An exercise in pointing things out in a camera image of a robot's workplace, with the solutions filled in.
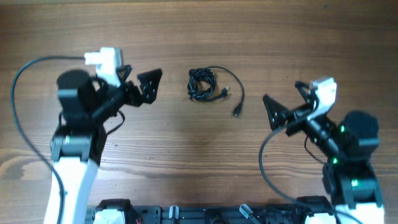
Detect black cable bundle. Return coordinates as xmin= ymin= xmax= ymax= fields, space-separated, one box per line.
xmin=187 ymin=65 xmax=246 ymax=118

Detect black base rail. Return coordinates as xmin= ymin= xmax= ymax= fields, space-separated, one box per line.
xmin=84 ymin=199 xmax=336 ymax=224

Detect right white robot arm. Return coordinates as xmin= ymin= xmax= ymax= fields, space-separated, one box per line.
xmin=249 ymin=78 xmax=385 ymax=223

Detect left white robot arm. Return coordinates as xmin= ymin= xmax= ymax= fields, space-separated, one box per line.
xmin=44 ymin=65 xmax=162 ymax=223

